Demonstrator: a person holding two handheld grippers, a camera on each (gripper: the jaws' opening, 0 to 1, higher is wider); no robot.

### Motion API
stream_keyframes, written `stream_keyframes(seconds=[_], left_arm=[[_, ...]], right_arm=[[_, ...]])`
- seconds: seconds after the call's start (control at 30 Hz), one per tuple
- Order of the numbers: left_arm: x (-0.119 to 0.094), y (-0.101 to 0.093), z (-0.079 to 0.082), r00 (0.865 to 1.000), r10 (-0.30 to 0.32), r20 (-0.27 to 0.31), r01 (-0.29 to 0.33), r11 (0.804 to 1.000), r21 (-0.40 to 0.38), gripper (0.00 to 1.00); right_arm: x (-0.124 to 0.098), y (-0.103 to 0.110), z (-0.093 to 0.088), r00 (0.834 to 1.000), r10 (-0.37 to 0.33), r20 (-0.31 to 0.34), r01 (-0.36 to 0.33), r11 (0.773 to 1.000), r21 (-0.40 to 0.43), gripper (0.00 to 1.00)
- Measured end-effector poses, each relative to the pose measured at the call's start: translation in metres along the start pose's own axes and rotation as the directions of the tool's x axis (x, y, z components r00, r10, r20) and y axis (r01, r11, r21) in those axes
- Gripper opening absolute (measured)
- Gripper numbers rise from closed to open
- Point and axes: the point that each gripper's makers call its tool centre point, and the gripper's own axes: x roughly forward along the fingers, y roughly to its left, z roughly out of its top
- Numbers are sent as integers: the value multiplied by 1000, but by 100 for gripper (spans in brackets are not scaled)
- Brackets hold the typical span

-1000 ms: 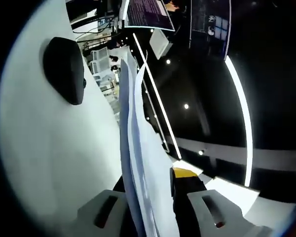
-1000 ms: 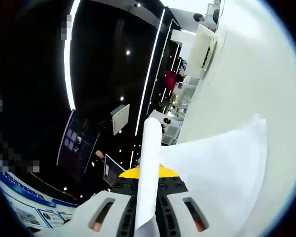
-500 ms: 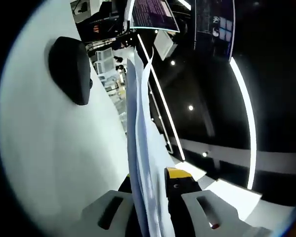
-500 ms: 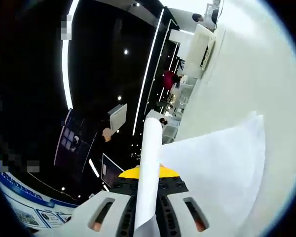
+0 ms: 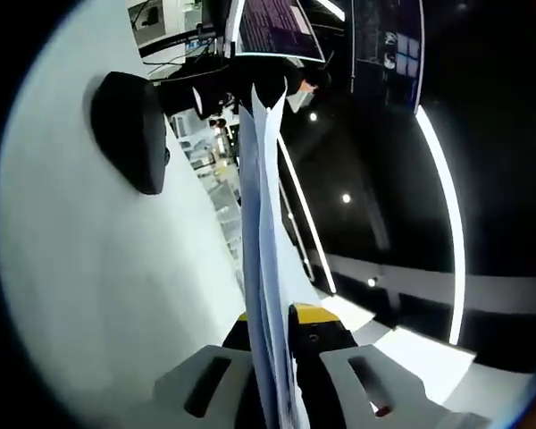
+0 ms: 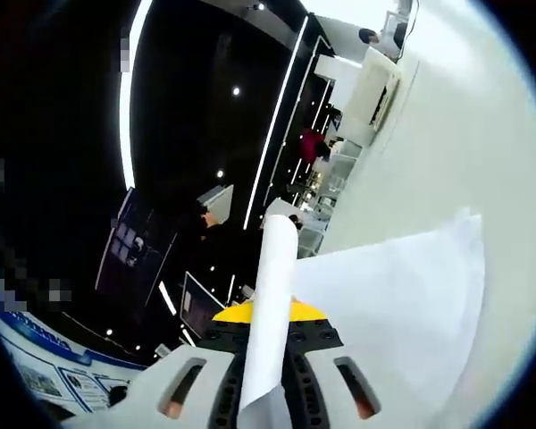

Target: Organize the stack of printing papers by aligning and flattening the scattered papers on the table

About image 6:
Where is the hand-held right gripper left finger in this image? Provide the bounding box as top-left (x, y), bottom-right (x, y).
top-left (64, 301), bottom-right (255, 429)

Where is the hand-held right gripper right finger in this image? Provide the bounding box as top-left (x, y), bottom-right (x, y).
top-left (281, 297), bottom-right (431, 429)

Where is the stack of white printing papers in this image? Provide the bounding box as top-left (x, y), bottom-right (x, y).
top-left (292, 207), bottom-right (487, 394)

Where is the desktop computer monitor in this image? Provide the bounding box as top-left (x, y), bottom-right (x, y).
top-left (180, 271), bottom-right (227, 341)

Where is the large hanging display screen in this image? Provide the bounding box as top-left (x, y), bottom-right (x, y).
top-left (96, 187), bottom-right (180, 309)

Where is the ceiling air conditioner unit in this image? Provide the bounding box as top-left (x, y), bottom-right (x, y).
top-left (196, 184), bottom-right (234, 224)

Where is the red display screen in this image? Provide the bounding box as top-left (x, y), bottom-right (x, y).
top-left (299, 128), bottom-right (328, 163)

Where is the long ceiling light strip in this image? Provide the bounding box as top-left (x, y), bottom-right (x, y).
top-left (243, 13), bottom-right (312, 229)
top-left (118, 0), bottom-right (153, 189)

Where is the white printer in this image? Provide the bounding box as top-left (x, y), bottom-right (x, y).
top-left (314, 46), bottom-right (403, 145)

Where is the white blue wall display board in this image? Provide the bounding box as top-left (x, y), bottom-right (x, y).
top-left (0, 310), bottom-right (149, 415)

